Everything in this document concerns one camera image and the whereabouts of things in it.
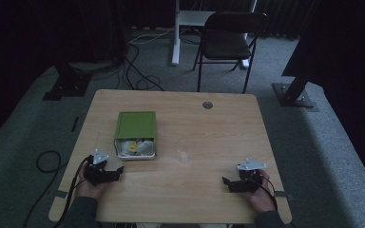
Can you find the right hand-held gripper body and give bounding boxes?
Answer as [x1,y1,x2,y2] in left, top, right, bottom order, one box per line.
[236,158,268,193]

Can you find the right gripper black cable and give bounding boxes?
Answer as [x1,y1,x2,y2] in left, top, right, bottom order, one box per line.
[248,175,279,211]

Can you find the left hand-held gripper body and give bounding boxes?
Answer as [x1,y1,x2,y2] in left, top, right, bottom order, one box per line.
[84,148,118,187]

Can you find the black tangled floor cables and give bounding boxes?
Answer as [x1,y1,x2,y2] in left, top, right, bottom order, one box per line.
[115,41,165,93]

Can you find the white desk frame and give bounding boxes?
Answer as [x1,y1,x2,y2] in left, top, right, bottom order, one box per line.
[171,0,259,69]

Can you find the person's right hand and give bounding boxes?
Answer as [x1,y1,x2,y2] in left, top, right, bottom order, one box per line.
[245,169,279,214]

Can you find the black folding chair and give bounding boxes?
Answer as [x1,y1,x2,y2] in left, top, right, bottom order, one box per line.
[192,11,270,95]

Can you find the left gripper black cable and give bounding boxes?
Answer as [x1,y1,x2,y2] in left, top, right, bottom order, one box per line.
[52,156,93,228]

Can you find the black looped floor cable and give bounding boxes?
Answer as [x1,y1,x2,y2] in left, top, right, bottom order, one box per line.
[22,149,69,228]

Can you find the black stand base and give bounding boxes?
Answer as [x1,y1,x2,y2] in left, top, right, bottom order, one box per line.
[42,62,93,102]
[272,74,320,113]

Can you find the crumpled white wrappers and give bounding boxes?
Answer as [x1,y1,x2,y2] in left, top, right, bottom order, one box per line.
[117,139,155,157]

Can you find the person's left hand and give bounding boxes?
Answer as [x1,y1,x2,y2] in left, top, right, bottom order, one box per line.
[75,163,109,201]

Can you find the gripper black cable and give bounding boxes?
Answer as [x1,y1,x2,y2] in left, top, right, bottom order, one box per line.
[52,156,93,228]
[248,175,279,211]

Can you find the green storage box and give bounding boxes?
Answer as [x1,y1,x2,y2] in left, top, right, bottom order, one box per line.
[113,110,158,162]

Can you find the white floor cable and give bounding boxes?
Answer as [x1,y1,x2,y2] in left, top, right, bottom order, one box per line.
[128,27,176,46]

